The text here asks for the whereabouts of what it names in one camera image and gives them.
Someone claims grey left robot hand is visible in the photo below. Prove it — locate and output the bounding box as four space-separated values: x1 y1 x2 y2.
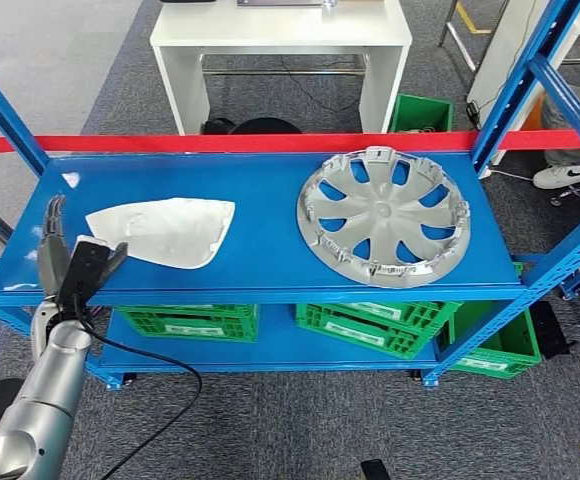
36 194 129 303

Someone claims white mirror cover part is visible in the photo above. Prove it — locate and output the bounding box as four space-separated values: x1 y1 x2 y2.
85 196 236 271

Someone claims green plastic crate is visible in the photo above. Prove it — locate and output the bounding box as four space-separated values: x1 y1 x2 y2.
115 304 260 344
435 261 542 380
295 303 439 362
315 301 464 339
389 93 454 134

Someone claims red barrier belt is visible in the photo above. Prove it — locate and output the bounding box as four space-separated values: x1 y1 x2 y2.
0 129 580 158

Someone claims white table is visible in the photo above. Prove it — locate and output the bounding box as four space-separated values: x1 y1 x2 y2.
150 0 414 137

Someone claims silver wheel hubcap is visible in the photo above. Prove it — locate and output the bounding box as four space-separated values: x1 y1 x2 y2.
296 146 471 290

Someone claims black robot foot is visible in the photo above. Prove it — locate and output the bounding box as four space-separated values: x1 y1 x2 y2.
359 458 391 480

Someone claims yellow floor tape strip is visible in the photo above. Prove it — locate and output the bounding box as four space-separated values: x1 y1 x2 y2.
455 0 492 36

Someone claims white board panel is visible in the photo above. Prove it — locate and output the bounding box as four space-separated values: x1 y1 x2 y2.
467 0 559 167

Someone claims orange object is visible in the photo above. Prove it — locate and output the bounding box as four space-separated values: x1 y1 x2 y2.
519 95 544 132

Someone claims black flat floor box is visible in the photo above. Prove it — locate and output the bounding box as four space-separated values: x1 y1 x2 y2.
528 301 577 362

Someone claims person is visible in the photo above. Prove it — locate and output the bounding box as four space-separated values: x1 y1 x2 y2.
532 86 580 191

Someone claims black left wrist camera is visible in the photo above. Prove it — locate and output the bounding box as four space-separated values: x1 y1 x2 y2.
57 238 110 313

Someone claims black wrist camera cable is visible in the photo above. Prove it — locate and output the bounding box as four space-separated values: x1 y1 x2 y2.
72 294 204 480

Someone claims metal tube frame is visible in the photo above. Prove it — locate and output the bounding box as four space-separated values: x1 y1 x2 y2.
439 0 486 74

